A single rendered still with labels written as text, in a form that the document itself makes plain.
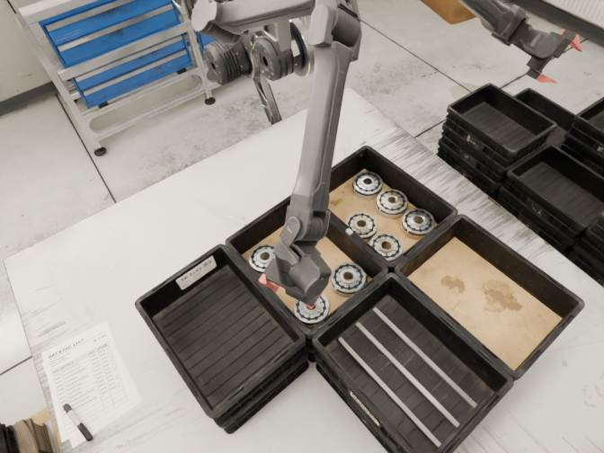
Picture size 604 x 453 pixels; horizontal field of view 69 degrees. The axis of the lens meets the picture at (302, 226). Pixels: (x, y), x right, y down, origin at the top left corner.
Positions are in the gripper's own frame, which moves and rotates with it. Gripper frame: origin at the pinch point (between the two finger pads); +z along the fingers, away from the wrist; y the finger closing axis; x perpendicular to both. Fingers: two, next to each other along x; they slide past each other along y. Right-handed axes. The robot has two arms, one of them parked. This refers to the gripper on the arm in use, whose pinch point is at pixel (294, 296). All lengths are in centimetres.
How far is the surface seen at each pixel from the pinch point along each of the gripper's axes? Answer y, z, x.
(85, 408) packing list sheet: -48, 38, -43
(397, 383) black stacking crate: 28.3, 24.2, 1.8
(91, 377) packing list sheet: -53, 38, -36
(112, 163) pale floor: -189, 100, 74
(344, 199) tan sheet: -11, 21, 50
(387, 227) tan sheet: 7, 21, 46
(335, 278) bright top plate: 0.9, 19.8, 20.0
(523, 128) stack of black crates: 34, 50, 155
